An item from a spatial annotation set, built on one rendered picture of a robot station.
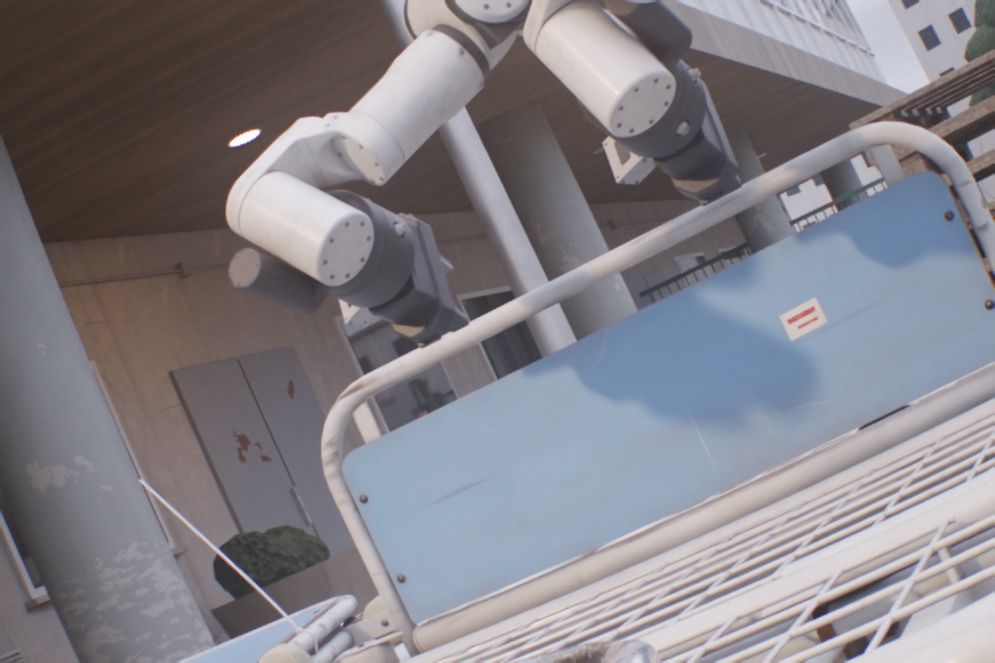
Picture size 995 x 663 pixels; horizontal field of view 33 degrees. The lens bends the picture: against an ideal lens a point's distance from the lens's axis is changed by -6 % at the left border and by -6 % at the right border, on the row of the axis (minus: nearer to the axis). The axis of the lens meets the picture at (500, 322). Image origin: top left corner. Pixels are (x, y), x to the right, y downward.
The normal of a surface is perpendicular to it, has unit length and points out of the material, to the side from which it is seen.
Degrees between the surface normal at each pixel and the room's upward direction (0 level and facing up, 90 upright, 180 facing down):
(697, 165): 160
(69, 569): 90
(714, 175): 70
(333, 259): 136
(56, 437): 90
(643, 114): 152
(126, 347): 90
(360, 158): 114
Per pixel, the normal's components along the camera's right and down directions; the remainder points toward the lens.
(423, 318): -0.47, -0.22
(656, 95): 0.55, 0.67
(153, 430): 0.84, -0.42
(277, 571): 0.58, -0.01
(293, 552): 0.68, -0.67
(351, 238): 0.75, 0.40
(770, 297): -0.36, 0.09
